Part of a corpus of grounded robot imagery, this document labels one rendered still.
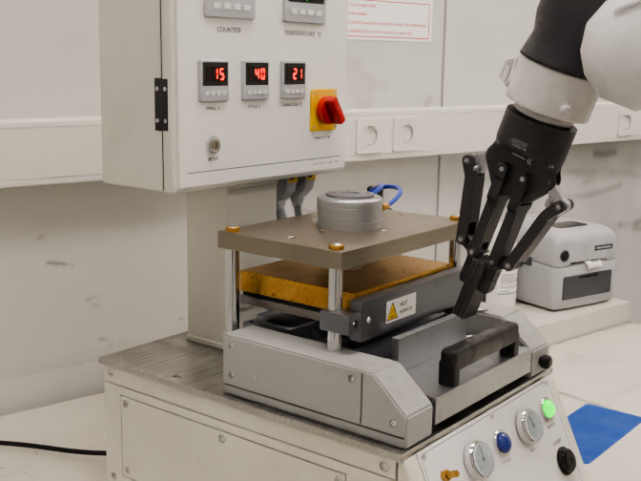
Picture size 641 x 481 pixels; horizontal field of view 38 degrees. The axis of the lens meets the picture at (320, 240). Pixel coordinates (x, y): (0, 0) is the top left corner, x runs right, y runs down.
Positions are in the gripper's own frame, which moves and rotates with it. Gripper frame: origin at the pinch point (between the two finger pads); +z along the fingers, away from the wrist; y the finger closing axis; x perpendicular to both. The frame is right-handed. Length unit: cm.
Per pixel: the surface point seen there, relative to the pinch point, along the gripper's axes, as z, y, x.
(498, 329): 4.4, 3.3, 2.9
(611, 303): 33, -13, 104
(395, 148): 12, -55, 67
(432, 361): 10.1, -0.9, -1.2
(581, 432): 30, 8, 42
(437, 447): 12.4, 7.5, -11.4
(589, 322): 35, -12, 93
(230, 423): 22.5, -14.3, -16.9
